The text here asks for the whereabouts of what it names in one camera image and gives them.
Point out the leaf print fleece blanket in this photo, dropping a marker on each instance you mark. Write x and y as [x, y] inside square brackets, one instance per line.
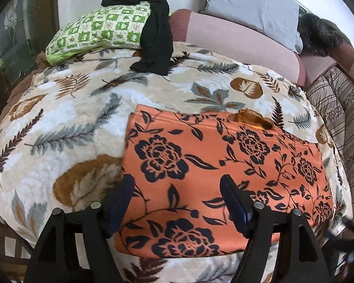
[70, 123]

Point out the black garment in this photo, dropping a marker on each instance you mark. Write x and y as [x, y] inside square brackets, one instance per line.
[157, 35]

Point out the grey pillow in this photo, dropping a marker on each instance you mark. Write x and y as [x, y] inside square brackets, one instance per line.
[253, 8]

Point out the green checkered pillow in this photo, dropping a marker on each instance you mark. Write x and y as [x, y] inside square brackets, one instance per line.
[100, 29]

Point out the patterned glass door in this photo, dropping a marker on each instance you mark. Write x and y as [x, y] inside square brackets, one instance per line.
[11, 32]

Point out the pink sofa armrest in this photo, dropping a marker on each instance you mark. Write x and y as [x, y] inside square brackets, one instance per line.
[336, 62]

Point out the long pink bolster cushion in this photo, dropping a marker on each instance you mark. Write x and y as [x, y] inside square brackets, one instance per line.
[238, 41]

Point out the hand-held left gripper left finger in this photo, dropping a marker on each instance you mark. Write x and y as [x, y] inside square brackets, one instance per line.
[121, 202]

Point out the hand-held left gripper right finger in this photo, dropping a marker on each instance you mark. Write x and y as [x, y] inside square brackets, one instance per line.
[235, 205]

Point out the dark furry garment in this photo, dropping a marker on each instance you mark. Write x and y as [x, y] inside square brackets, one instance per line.
[321, 35]

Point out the orange floral blouse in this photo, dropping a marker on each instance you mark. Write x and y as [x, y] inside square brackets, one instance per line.
[212, 182]

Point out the striped brown cushion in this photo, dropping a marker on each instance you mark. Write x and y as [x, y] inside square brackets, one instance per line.
[342, 115]

